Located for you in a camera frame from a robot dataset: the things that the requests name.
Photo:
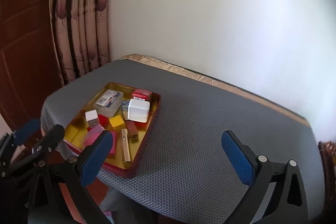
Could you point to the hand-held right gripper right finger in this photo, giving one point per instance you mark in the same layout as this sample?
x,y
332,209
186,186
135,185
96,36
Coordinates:
x,y
236,158

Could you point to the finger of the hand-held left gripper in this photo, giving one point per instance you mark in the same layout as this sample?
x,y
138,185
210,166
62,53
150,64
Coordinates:
x,y
26,130
52,137

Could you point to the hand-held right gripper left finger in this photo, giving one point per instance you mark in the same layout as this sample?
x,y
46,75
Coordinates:
x,y
95,158

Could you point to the pink block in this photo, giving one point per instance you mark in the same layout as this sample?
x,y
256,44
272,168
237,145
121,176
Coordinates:
x,y
113,145

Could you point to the clear plastic box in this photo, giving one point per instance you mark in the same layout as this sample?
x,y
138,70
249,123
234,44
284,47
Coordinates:
x,y
93,136

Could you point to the gold lipstick case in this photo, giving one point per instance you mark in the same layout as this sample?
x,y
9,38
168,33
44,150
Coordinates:
x,y
125,145

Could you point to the red block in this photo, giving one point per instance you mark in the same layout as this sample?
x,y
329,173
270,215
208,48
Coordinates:
x,y
103,120

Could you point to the yellow cube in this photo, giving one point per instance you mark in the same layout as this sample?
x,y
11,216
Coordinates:
x,y
116,123

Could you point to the white box with chevron print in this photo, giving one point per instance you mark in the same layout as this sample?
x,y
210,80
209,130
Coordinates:
x,y
91,116

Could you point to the maroon lip gloss gold cap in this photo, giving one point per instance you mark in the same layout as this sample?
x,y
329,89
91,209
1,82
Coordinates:
x,y
131,130

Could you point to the dark red tin box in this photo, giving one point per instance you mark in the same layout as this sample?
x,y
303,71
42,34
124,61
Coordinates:
x,y
139,145

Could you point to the clear card case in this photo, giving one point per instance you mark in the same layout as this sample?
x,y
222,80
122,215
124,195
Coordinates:
x,y
109,102

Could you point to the blue floral case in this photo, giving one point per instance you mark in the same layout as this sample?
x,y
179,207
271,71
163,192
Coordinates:
x,y
125,106

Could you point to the white charger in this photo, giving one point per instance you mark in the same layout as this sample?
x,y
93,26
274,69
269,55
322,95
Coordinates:
x,y
137,111

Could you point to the red carton with barcode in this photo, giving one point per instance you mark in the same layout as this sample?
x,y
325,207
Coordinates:
x,y
141,94

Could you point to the grey mesh mat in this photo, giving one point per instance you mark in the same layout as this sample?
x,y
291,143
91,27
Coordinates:
x,y
210,134

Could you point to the brown wooden door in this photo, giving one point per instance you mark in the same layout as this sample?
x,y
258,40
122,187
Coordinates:
x,y
26,56

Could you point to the gold tablecloth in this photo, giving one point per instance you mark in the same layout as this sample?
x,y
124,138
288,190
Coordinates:
x,y
210,80

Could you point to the beige patterned curtain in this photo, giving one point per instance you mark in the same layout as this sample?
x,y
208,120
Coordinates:
x,y
78,16

